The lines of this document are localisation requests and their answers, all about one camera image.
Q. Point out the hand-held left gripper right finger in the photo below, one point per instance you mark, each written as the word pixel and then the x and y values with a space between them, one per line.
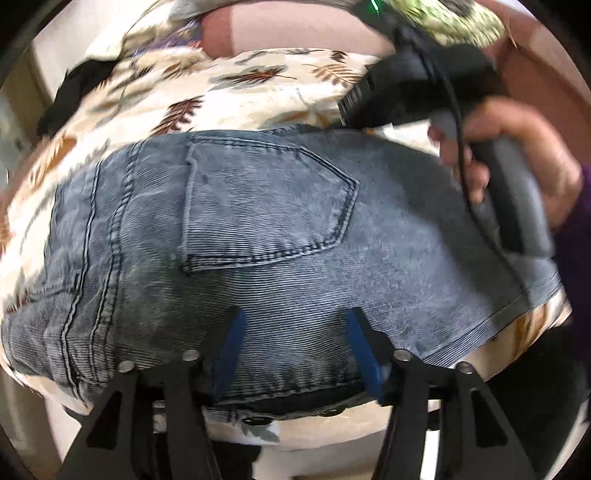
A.
pixel 364 350

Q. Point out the person's right hand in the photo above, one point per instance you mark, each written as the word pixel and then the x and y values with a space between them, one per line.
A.
pixel 545 157

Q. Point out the reddish brown upholstery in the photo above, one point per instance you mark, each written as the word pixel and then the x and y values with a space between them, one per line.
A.
pixel 535 60

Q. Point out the black cloth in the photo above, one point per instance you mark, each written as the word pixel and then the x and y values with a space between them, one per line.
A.
pixel 74 97

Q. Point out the pink bed sheet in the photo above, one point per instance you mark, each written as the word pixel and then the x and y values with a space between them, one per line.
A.
pixel 286 34

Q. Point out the green patterned cloth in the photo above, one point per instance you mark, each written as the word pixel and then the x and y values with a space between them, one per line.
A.
pixel 461 23

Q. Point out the blue denim pants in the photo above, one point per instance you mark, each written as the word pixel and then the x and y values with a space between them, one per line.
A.
pixel 277 277

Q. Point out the leaf print blanket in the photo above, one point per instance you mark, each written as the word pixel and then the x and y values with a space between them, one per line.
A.
pixel 184 92

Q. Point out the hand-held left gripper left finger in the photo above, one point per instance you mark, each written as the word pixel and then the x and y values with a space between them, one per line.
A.
pixel 232 344

